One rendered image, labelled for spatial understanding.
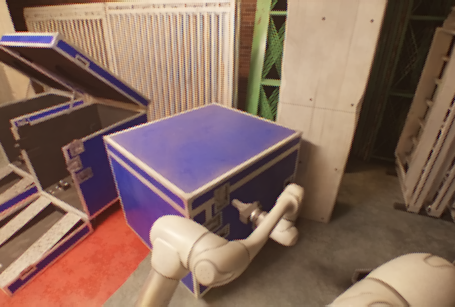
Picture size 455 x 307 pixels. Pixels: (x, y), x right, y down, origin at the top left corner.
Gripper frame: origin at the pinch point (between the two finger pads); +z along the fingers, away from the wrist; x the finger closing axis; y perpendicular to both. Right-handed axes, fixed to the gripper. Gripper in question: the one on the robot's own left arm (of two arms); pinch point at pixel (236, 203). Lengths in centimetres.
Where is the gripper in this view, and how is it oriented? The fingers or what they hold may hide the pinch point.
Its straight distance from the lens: 142.8
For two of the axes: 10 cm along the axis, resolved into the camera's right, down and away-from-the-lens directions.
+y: 0.1, -8.7, -4.9
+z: -7.2, -3.5, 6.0
